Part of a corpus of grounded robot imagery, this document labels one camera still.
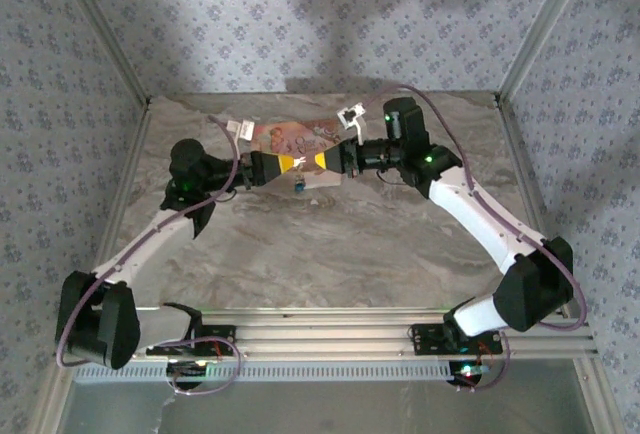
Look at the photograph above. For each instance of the pink printed snack bag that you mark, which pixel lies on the pink printed snack bag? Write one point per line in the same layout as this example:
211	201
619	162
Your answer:
295	141

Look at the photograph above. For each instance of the blue-headed key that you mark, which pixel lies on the blue-headed key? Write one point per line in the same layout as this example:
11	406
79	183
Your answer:
299	185

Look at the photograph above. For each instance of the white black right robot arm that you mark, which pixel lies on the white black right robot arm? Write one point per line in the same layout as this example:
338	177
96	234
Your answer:
470	214

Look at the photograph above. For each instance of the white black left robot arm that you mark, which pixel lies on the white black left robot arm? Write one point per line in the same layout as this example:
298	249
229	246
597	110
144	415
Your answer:
150	239

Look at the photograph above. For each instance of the black controller board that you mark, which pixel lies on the black controller board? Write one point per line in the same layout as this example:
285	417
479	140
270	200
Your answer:
190	371
467	374

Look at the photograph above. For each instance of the grey metal shelf panel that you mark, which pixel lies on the grey metal shelf panel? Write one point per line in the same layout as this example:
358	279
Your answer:
325	409

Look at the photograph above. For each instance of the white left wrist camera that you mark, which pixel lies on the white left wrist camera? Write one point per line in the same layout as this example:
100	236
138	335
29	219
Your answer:
245	130

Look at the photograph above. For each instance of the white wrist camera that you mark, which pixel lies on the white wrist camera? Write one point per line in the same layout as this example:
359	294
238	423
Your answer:
351	116
245	130

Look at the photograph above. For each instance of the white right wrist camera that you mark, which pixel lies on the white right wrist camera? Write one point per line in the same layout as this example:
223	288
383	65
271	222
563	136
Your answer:
351	116

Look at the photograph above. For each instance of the aluminium table side rail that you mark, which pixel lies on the aluminium table side rail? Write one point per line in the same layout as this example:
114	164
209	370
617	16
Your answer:
525	169
129	169

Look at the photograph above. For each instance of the aluminium mounting rail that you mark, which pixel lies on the aluminium mounting rail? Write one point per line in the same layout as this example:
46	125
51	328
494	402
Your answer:
325	334

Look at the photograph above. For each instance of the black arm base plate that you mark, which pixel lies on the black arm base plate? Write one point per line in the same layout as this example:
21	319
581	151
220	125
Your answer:
430	339
220	339

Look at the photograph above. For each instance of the aluminium frame post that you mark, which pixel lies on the aluminium frame post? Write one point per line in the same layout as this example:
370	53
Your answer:
543	29
111	39

